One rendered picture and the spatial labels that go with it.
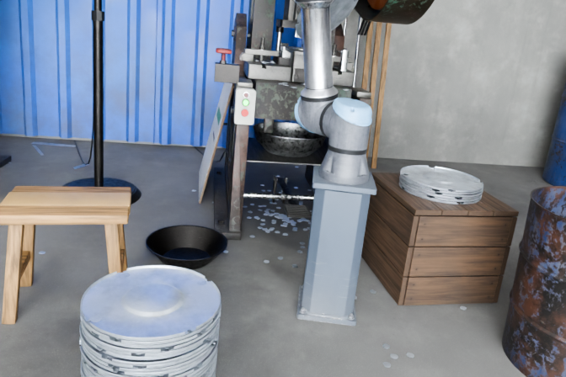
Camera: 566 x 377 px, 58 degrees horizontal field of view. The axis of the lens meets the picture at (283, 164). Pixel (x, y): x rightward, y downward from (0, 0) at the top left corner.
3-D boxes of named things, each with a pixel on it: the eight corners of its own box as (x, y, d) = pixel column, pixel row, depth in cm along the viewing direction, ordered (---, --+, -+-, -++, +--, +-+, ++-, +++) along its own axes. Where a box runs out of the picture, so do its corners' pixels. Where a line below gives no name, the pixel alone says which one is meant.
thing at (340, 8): (304, -8, 166) (303, -9, 167) (291, 50, 192) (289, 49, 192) (371, -34, 177) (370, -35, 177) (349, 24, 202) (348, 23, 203)
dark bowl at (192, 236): (227, 278, 178) (229, 261, 176) (140, 277, 173) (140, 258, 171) (226, 241, 206) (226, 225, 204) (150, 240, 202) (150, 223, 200)
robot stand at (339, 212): (355, 326, 157) (376, 189, 145) (296, 318, 158) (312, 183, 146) (352, 295, 175) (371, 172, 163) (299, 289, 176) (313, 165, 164)
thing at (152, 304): (247, 309, 109) (248, 305, 109) (121, 361, 89) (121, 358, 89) (174, 257, 129) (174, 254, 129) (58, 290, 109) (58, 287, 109)
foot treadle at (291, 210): (311, 228, 200) (312, 215, 199) (285, 227, 199) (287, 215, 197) (289, 181, 256) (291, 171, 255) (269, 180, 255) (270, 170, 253)
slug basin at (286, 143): (332, 163, 221) (334, 140, 218) (254, 158, 216) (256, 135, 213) (317, 144, 253) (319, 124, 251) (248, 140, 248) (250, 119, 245)
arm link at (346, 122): (347, 152, 143) (353, 104, 140) (316, 140, 154) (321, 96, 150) (376, 149, 151) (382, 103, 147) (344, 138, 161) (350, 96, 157)
